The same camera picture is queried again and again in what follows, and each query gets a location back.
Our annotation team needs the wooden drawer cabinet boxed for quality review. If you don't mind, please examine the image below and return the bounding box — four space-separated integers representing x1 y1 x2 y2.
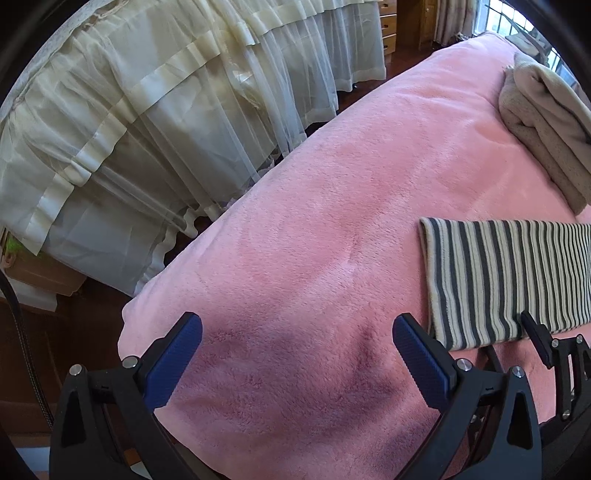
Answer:
378 0 399 65

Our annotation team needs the grey striped small garment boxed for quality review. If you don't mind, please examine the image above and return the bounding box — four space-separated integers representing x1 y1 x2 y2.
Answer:
418 217 591 350

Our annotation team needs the pink fleece blanket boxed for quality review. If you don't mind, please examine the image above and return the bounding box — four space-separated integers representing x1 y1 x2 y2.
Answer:
117 33 591 480

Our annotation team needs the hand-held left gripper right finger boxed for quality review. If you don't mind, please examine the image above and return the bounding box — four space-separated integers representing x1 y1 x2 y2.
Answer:
392 312 544 480

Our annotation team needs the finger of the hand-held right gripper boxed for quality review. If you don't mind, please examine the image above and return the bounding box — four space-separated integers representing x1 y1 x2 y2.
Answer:
521 311 591 422

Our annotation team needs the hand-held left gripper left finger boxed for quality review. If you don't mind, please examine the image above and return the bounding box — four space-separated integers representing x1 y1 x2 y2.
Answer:
50 311 204 480

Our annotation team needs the floral window curtain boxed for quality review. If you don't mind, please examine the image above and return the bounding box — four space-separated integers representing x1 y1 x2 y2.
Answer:
434 0 482 47

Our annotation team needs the cardboard box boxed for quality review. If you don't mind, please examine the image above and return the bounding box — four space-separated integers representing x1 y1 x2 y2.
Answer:
0 230 88 311

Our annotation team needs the barred window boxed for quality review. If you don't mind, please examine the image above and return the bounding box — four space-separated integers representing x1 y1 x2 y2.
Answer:
475 0 557 38

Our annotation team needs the black braided cable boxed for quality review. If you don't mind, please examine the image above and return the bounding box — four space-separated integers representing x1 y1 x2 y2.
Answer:
0 272 54 432

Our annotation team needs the beige fleece cloth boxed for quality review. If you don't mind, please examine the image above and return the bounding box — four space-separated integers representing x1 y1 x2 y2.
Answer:
499 51 591 214

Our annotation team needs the white ruffled bed skirt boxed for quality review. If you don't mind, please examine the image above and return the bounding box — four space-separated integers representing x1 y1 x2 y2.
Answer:
0 0 387 297

